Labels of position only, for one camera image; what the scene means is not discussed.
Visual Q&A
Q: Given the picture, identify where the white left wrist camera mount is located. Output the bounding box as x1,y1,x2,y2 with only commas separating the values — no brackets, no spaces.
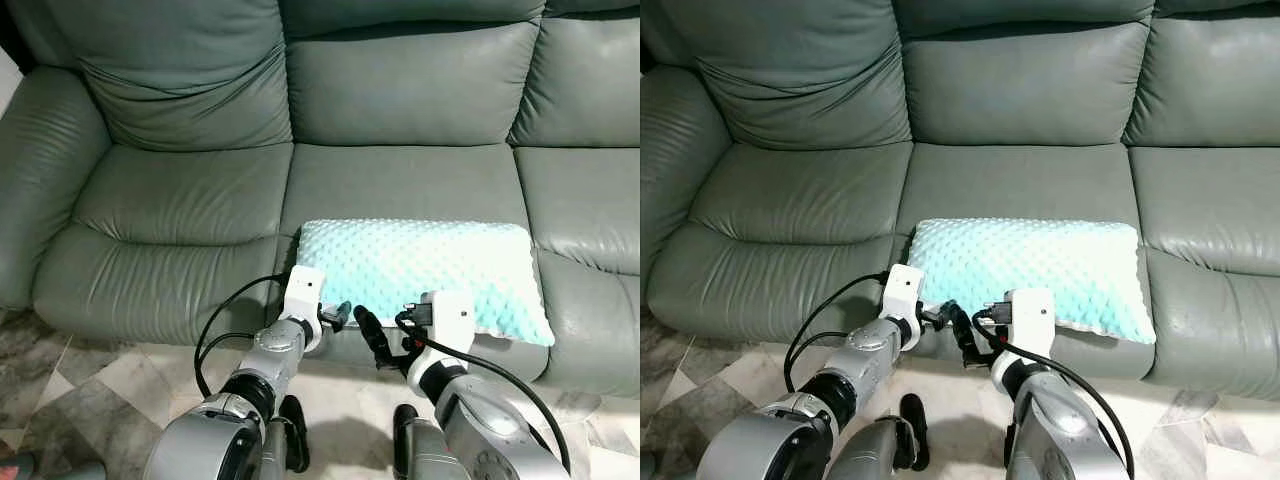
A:
282,265,329,353
883,263,926,351

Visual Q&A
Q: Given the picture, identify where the teal dotted pillow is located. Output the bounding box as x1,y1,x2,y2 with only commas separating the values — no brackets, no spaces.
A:
295,218,556,348
905,218,1158,346

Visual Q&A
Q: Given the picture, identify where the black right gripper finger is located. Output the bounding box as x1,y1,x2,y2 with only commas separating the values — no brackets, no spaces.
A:
355,305,398,373
950,303,986,367

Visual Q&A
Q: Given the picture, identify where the silver robot right leg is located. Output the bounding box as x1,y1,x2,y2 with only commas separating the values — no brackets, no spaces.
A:
405,420,456,480

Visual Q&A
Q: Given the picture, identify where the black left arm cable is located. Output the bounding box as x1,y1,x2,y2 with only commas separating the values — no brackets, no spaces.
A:
783,270,896,396
193,272,296,401

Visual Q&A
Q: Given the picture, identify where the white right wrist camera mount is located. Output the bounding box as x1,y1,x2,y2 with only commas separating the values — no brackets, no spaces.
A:
418,290,477,373
1000,288,1056,366

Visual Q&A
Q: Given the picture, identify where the green leather sofa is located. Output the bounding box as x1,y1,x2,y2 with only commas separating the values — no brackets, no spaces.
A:
640,0,1280,401
0,0,641,401

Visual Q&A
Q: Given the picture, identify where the silver robot leg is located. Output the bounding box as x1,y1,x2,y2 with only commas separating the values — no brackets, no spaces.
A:
830,415,911,480
405,420,456,480
260,420,287,480

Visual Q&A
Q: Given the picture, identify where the black robot left foot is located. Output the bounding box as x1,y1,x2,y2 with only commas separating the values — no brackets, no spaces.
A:
898,393,931,471
277,395,311,473

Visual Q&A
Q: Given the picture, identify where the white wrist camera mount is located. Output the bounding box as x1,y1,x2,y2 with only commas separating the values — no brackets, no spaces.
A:
883,263,926,351
282,265,329,353
418,290,477,373
1000,288,1056,366

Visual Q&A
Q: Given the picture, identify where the silver robot left leg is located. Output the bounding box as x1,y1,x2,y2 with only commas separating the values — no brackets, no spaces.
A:
260,420,287,480
830,415,911,480

